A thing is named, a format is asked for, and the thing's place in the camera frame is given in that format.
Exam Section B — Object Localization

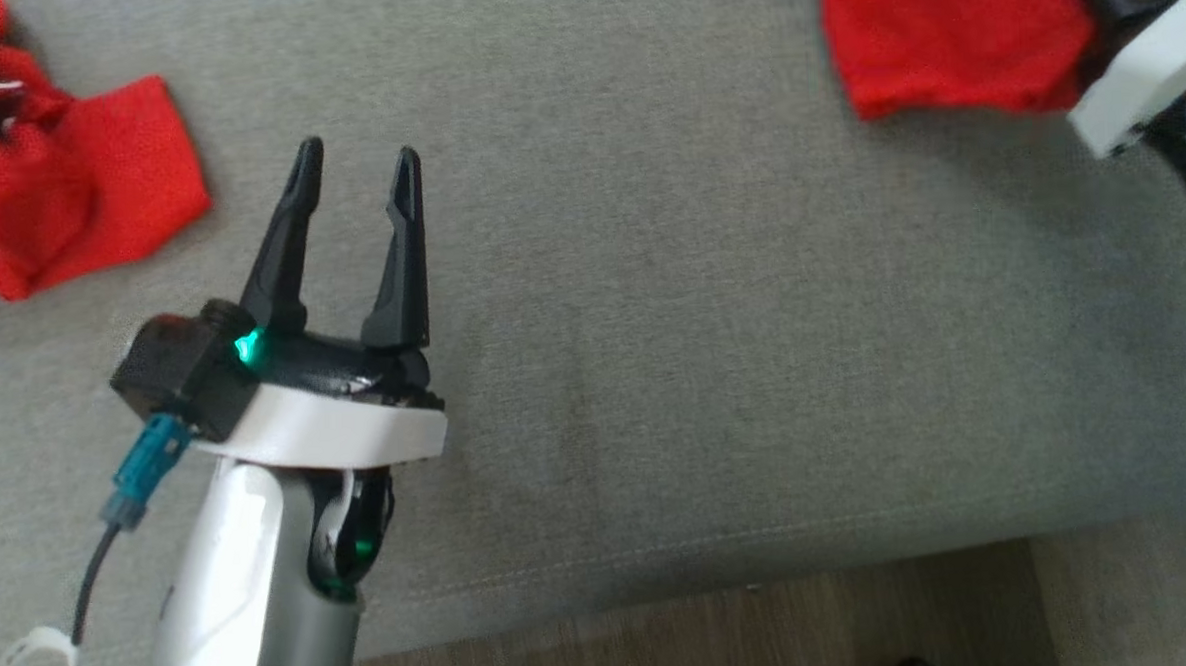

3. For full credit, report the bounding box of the grey sofa seat cushion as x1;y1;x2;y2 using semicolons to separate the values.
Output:
0;0;1186;666

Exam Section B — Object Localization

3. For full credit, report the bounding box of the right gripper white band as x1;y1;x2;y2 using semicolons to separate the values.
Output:
1064;0;1186;243

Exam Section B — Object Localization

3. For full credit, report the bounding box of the white cable label tag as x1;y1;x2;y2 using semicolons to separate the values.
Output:
0;623;80;666

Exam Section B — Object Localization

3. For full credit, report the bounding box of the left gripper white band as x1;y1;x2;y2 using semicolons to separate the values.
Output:
179;132;455;606

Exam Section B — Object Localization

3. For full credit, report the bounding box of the red shorts white stripe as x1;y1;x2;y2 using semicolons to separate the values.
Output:
819;0;1107;124

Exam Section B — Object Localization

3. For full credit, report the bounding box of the red basketball jersey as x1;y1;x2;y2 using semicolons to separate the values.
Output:
0;0;217;303

